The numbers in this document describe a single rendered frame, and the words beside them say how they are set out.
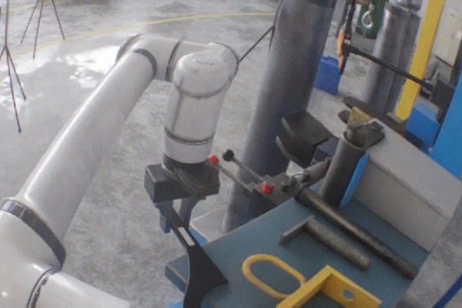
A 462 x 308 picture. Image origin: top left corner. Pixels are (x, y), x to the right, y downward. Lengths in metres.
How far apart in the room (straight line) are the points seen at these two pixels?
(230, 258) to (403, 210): 0.46
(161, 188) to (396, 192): 0.56
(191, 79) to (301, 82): 1.06
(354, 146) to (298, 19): 0.76
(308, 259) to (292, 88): 0.94
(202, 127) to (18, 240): 0.40
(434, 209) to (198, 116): 0.61
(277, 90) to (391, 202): 0.83
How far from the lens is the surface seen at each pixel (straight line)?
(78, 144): 0.53
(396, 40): 2.80
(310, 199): 0.95
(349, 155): 0.93
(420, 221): 1.01
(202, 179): 0.68
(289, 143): 1.46
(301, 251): 0.86
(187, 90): 0.63
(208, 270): 0.75
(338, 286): 0.76
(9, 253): 0.41
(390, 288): 0.88
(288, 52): 1.61
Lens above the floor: 1.64
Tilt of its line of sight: 31 degrees down
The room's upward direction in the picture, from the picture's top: 15 degrees clockwise
